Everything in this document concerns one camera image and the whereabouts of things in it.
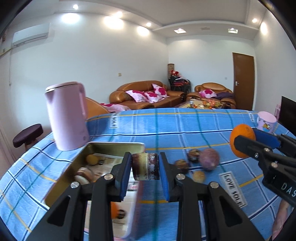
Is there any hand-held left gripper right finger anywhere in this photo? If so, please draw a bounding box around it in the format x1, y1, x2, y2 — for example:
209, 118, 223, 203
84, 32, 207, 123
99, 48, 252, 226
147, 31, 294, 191
159, 152, 265, 241

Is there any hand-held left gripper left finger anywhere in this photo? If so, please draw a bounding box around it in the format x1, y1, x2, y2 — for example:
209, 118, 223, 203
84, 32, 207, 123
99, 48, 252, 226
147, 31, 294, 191
27, 152, 132, 241

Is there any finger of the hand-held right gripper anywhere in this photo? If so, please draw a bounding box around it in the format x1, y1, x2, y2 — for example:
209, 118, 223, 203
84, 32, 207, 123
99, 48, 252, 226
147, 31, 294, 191
233, 135, 281, 163
253, 128, 296, 158

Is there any orange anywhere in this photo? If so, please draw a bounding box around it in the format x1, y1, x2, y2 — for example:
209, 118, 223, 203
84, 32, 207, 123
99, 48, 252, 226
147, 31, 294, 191
230, 124, 257, 158

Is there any brown layered round cake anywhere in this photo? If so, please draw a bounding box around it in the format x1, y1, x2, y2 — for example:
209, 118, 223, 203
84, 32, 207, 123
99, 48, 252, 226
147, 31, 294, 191
131, 152, 160, 181

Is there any small tan round fruit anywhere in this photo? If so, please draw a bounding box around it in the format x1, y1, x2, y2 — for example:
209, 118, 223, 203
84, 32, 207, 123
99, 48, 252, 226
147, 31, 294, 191
192, 170, 206, 183

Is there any dark brown muffin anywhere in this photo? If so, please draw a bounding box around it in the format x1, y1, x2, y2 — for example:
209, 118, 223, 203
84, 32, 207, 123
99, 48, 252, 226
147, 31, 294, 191
187, 149, 201, 163

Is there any purple passion fruit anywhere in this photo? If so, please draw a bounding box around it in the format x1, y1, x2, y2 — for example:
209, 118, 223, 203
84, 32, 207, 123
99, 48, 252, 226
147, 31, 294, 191
199, 148, 220, 171

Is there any pink metal tin box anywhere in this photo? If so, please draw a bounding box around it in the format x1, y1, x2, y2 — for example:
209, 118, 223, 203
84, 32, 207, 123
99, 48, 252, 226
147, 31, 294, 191
44, 142, 146, 239

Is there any person's right hand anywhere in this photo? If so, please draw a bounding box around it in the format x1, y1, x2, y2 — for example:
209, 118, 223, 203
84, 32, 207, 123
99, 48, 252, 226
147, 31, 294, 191
272, 199, 293, 241

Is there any pink cartoon cup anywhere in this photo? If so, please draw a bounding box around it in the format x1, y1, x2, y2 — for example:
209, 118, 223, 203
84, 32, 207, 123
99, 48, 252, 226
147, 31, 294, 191
257, 111, 277, 134

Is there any printed paper liner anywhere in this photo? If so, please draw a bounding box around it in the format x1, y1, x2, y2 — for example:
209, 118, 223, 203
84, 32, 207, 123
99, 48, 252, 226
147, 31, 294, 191
84, 152, 140, 234

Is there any black television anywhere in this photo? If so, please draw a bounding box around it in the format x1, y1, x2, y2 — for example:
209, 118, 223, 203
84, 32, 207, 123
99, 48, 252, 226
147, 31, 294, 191
277, 96, 296, 135

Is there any blue plaid tablecloth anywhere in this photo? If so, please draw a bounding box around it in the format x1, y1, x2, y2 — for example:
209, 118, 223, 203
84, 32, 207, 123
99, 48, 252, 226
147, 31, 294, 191
0, 108, 296, 241

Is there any purple cloth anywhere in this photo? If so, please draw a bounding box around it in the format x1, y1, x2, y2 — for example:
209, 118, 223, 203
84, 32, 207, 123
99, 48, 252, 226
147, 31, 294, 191
216, 92, 234, 100

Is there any pile of snacks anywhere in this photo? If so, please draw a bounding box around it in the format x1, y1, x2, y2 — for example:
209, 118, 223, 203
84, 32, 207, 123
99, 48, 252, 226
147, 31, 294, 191
193, 99, 222, 109

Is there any brown wooden door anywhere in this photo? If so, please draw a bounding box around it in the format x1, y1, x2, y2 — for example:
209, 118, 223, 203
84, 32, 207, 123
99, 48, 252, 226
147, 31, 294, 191
232, 52, 255, 110

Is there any pink floral cushion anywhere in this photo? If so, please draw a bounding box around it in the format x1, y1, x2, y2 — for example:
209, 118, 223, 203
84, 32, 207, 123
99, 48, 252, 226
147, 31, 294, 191
125, 90, 148, 103
152, 84, 168, 98
199, 89, 217, 98
144, 91, 164, 103

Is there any brown leather armchair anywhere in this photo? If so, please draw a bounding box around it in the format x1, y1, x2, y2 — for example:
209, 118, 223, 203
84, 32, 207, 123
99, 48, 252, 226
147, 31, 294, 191
186, 82, 236, 109

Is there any tan leather armchair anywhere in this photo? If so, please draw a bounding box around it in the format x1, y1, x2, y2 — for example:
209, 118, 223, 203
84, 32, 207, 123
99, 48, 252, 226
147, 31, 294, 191
84, 97, 111, 120

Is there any wooden coffee table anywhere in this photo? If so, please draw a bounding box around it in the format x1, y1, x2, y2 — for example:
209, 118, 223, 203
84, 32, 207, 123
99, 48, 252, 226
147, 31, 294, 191
173, 98, 226, 109

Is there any pink electric kettle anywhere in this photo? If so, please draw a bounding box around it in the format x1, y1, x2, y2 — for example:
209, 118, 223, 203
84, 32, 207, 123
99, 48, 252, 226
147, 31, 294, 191
45, 82, 90, 151

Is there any stack of dark chairs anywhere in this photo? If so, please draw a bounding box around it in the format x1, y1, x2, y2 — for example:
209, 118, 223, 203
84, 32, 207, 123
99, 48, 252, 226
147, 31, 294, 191
169, 75, 191, 93

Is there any brown leather sofa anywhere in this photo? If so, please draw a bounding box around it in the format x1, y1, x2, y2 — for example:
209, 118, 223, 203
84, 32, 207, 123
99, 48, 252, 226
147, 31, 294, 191
109, 80, 185, 110

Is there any dark maroon stool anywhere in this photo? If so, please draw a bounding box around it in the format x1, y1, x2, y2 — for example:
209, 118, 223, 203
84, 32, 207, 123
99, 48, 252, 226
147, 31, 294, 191
13, 123, 44, 151

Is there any white air conditioner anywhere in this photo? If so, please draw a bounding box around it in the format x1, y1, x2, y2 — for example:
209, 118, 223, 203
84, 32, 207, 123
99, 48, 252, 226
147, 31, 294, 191
12, 22, 51, 46

